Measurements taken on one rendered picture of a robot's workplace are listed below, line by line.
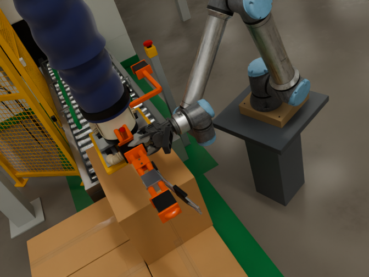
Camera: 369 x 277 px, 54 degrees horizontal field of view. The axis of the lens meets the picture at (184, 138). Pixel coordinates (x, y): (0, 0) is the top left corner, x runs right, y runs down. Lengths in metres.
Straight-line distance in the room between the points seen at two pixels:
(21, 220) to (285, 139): 2.31
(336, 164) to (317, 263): 0.80
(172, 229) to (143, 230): 0.17
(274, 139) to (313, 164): 0.90
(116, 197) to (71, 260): 0.59
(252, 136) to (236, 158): 0.96
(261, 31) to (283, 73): 0.30
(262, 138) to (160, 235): 0.76
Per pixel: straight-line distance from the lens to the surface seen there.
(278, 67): 1.76
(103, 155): 1.72
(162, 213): 1.20
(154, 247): 1.91
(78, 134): 2.99
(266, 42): 1.63
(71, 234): 2.34
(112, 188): 1.83
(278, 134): 2.07
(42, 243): 2.42
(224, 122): 2.21
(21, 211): 3.35
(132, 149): 1.45
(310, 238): 2.54
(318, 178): 2.82
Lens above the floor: 2.18
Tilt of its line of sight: 41 degrees down
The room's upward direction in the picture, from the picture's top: 21 degrees counter-clockwise
